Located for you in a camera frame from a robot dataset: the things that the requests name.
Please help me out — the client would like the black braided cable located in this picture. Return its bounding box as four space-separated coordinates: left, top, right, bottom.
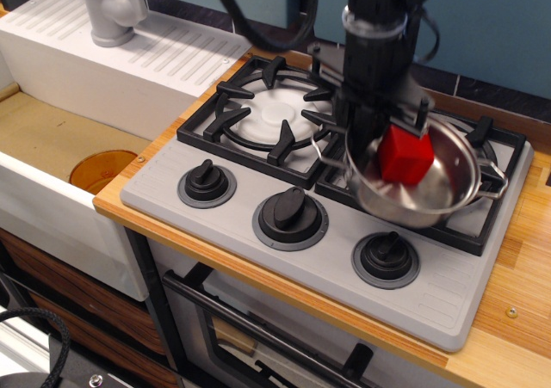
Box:
208 0 322 53
0 307 71 388

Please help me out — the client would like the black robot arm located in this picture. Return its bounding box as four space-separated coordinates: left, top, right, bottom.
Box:
308 0 439 167

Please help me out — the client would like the black middle stove knob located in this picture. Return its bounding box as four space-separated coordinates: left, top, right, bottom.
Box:
252 187 329 252

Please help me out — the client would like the black left burner grate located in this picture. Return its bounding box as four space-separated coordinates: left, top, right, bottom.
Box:
176 56 344 188

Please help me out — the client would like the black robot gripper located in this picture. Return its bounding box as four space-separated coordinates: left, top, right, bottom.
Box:
307 30 436 169

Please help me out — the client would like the black left stove knob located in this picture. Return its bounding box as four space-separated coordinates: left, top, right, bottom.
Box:
176 159 237 209

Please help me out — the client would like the black right burner grate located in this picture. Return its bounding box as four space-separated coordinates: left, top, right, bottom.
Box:
314 93 531 257

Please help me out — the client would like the toy oven door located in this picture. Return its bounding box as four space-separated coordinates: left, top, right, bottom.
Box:
161 262 440 387

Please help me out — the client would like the black braided cable lower left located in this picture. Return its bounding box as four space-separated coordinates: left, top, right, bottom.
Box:
0 307 71 388

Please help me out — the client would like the stainless steel pan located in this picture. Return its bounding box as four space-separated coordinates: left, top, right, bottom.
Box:
319 116 509 228

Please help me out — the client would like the black right stove knob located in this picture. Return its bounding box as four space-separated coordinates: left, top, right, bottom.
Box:
351 231 420 290

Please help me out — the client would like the wooden drawer front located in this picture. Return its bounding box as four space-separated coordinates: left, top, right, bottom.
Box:
1 231 180 387

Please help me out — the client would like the orange plastic plate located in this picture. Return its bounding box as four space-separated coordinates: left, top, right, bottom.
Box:
69 150 137 194

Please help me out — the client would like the black oven door handle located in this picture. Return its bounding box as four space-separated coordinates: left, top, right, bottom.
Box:
162 264 373 387

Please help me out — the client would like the grey toy stove top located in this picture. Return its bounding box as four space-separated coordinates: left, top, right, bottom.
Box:
119 67 535 354

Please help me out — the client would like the white toy sink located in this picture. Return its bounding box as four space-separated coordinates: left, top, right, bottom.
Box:
1 0 250 301

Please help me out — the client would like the black stove knob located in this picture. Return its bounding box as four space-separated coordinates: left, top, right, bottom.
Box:
351 231 420 290
252 187 329 252
176 159 237 209

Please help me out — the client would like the red wooden cube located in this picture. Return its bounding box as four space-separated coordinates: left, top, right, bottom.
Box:
377 125 434 186

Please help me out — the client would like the grey toy faucet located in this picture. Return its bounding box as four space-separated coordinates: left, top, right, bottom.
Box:
84 0 148 47

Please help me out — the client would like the black burner grate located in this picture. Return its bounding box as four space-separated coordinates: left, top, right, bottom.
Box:
176 56 344 188
314 93 531 257

